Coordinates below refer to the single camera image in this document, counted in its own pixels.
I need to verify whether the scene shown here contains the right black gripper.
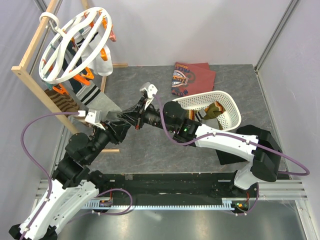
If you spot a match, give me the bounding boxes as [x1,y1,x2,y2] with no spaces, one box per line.
[118,97,175,133]

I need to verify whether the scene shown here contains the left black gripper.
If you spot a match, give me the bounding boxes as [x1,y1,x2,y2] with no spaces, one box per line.
[85,119,131,164]

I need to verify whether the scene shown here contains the olive striped sock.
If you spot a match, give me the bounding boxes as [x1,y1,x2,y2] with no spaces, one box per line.
[203,101,225,120]
[186,109,197,121]

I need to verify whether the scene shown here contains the brown striped sock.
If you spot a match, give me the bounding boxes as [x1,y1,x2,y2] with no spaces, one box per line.
[44,89,80,112]

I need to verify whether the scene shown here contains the grey sock black stripes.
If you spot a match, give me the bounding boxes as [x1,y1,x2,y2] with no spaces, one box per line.
[194,109,223,130]

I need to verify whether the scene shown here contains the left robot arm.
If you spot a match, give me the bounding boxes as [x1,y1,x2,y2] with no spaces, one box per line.
[9,121,130,240]

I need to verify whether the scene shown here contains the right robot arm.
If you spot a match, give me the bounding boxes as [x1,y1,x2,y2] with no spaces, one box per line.
[118,98,281,197]

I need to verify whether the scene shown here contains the white round sock hanger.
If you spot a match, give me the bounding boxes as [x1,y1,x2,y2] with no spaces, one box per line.
[38,7,113,85]

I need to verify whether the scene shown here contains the red printed t-shirt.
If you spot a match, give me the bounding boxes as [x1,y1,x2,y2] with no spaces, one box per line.
[171,62,217,97]

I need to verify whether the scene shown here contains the white sock black stripes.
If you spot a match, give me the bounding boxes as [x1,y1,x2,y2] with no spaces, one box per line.
[74,26,113,77]

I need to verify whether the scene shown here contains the pink clothes clip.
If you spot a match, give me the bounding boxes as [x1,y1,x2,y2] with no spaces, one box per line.
[109,30,117,42]

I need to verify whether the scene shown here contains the white perforated plastic basket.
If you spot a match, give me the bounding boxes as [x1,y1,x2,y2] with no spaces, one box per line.
[175,90,242,131]

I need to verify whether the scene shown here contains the dark navy sock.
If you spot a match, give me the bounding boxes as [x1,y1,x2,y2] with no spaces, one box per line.
[61,42,86,93]

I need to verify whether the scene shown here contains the black folded garment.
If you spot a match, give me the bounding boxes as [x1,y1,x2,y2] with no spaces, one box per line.
[216,124,275,165]

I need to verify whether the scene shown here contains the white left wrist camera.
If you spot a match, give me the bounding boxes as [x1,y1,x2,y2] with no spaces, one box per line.
[77,109,106,130]

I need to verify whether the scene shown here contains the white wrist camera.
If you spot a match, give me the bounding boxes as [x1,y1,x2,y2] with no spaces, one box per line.
[139,82,158,108]
[77,109,106,130]

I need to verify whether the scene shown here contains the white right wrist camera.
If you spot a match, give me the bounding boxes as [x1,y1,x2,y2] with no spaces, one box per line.
[139,82,158,108]

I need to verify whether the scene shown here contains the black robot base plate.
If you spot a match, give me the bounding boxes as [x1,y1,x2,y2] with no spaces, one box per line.
[99,172,257,206]

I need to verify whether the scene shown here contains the slotted cable duct rail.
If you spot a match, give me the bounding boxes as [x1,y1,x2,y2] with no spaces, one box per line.
[81,199,249,211]

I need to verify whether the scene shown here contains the wooden drying rack frame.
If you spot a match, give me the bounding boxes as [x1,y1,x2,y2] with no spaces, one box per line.
[11,0,128,153]

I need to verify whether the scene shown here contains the aluminium frame rail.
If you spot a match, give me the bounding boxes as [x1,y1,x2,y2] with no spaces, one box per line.
[34,178,310,201]

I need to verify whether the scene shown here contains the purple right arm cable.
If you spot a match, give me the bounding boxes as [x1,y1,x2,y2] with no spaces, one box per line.
[153,93,311,176]

